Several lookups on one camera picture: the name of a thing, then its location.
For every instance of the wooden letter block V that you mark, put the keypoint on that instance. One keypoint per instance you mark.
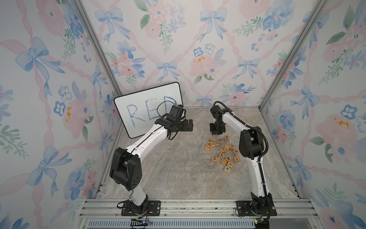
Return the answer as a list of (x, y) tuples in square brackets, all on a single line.
[(209, 140)]

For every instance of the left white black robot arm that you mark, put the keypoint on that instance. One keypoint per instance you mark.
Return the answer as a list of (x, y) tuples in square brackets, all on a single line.
[(126, 166)]

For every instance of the wooden letter block L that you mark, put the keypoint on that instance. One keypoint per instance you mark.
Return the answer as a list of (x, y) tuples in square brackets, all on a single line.
[(236, 158)]

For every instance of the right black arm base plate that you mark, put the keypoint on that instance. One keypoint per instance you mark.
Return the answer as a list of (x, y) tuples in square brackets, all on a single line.
[(248, 208)]

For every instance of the wooden letter block K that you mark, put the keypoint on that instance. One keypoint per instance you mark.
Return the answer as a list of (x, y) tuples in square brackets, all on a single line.
[(227, 169)]

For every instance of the left aluminium corner post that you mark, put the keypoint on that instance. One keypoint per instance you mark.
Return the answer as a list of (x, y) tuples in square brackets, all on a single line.
[(85, 20)]

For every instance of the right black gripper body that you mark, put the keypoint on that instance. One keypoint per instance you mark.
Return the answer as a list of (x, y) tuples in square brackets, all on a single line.
[(218, 125)]

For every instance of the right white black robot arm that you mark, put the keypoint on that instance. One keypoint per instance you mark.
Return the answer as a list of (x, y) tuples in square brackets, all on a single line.
[(253, 146)]

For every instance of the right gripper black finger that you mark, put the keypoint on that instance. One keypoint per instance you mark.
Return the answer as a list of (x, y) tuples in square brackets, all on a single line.
[(221, 130), (212, 129)]

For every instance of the right aluminium corner post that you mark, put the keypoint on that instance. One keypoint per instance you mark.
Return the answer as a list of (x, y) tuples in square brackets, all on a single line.
[(314, 16)]

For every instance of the aluminium front rail frame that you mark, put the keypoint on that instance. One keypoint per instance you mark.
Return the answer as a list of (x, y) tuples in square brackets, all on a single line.
[(199, 214)]

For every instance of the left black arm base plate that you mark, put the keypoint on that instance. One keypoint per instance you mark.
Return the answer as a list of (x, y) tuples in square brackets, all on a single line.
[(148, 207)]

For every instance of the aluminium corner post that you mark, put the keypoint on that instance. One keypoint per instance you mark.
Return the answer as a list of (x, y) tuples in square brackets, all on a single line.
[(85, 20), (314, 16)]

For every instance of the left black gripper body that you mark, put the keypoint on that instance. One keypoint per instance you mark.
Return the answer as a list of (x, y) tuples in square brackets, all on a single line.
[(182, 126)]

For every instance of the whiteboard with RED written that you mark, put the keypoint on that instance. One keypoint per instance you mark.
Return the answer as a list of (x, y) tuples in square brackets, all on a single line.
[(139, 110)]

